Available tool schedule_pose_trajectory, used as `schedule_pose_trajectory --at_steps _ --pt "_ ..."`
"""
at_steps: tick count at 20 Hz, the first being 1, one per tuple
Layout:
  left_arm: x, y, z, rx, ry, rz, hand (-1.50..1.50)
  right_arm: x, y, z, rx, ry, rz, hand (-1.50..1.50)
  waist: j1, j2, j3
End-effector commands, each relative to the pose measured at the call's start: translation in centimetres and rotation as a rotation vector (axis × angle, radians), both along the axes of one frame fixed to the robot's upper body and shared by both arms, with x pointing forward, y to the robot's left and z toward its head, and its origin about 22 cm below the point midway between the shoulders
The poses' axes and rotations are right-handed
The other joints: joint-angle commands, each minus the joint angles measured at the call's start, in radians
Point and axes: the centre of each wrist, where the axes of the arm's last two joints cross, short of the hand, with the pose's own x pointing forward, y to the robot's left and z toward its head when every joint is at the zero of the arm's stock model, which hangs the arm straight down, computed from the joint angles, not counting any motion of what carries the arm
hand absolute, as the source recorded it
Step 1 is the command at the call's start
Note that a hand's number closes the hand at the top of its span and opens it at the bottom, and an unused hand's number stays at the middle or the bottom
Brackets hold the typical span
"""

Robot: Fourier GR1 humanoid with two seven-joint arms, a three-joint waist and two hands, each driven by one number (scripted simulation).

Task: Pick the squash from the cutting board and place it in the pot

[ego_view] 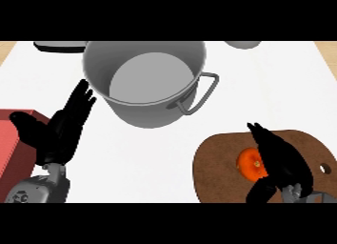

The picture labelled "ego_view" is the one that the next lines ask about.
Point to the orange squash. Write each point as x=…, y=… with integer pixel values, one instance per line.
x=251, y=163

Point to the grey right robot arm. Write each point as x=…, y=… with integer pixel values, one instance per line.
x=313, y=196

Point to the grey round bowl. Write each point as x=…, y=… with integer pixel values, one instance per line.
x=242, y=44

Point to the red box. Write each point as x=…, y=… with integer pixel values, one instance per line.
x=3, y=149

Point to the brown wooden cutting board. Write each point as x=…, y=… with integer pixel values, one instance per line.
x=218, y=171

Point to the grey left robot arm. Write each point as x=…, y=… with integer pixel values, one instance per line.
x=43, y=186

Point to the grey metal pot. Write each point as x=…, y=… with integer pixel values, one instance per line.
x=148, y=82

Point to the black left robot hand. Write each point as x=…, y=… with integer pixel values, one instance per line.
x=64, y=130

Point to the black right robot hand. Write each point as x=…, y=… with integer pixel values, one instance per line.
x=283, y=158

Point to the dark grey flat appliance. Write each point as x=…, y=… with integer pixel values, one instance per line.
x=59, y=47

